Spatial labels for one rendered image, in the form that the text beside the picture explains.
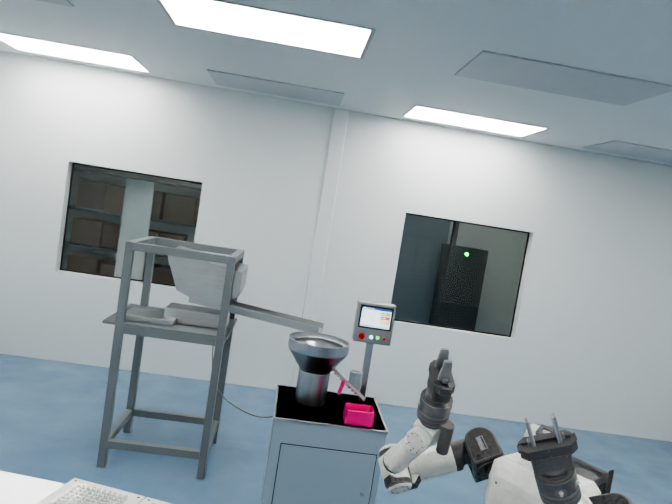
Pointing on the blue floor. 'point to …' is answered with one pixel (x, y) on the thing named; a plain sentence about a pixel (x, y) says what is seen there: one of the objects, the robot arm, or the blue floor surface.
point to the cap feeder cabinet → (321, 453)
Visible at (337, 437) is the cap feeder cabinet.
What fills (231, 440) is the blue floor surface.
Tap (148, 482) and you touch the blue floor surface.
